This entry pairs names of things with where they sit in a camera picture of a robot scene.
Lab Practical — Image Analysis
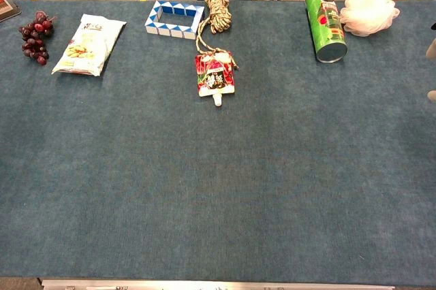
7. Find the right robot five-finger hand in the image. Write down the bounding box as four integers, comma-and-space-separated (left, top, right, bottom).
425, 22, 436, 102

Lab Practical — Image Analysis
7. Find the pale pink bath loofah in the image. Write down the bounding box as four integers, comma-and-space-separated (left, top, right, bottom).
339, 0, 401, 37

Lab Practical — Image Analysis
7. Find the green Pringles can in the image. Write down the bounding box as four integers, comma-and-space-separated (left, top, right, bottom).
305, 0, 349, 64

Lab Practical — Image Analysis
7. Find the red spouted drink pouch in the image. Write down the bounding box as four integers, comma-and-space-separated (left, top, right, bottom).
194, 51, 236, 108

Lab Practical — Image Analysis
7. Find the blue felt table mat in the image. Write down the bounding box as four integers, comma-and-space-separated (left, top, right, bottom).
0, 0, 436, 287

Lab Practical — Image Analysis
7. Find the blue white snake puzzle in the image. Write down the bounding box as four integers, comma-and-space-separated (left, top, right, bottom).
144, 0, 206, 40

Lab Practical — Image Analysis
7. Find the white snack bag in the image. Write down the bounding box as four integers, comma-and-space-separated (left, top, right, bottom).
51, 14, 127, 77

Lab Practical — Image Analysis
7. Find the dark red grape bunch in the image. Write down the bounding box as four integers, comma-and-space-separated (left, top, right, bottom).
18, 10, 57, 66

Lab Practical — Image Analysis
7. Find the dark framed board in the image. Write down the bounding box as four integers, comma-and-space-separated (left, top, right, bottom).
0, 0, 22, 23

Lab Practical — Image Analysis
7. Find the beige braided rope bundle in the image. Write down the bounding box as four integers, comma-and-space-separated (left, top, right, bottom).
195, 0, 240, 70

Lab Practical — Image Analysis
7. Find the aluminium table edge rail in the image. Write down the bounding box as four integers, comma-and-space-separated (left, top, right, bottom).
40, 278, 396, 290

